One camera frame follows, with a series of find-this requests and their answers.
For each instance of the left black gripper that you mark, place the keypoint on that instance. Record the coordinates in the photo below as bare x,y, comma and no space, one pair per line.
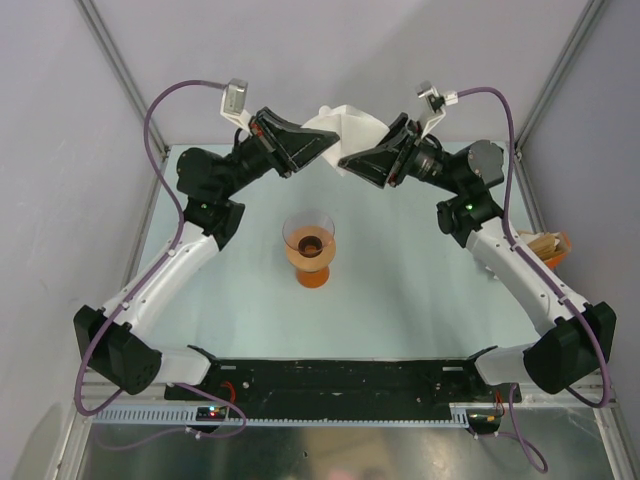
291,145

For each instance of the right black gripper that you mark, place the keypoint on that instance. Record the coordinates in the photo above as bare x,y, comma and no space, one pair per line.
386,164

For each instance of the white paper coffee filter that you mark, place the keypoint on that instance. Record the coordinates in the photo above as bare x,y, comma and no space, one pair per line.
357,130

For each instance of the clear glass dripper cone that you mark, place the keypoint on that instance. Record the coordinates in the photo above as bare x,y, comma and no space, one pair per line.
308,233

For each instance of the orange glass carafe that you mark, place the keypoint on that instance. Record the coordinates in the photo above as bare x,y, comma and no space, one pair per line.
313,279

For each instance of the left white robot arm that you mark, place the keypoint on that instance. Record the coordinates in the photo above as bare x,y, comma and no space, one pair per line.
112,339

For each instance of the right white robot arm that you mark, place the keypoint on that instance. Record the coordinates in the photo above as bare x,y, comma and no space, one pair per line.
575,336

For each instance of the orange filter holder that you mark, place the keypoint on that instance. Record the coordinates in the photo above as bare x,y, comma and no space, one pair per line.
562,249

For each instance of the stack of paper filters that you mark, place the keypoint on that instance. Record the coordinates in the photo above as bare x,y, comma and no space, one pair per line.
542,244

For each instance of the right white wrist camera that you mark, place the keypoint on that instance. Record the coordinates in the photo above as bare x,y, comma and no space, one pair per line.
435,104

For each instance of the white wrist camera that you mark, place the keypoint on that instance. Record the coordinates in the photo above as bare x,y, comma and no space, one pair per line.
435,104
233,103

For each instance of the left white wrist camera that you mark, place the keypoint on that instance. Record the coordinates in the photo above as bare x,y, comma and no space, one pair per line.
233,103

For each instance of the right aluminium frame post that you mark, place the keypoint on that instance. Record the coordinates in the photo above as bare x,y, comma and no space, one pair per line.
573,47

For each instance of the aluminium frame post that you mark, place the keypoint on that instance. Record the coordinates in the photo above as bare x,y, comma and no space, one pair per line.
573,47
112,54

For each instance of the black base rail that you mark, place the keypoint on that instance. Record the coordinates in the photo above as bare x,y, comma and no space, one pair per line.
345,389

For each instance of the left aluminium frame post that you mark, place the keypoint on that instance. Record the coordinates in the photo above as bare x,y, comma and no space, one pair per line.
112,54

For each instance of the white slotted cable duct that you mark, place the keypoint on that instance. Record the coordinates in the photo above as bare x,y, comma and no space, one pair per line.
197,415

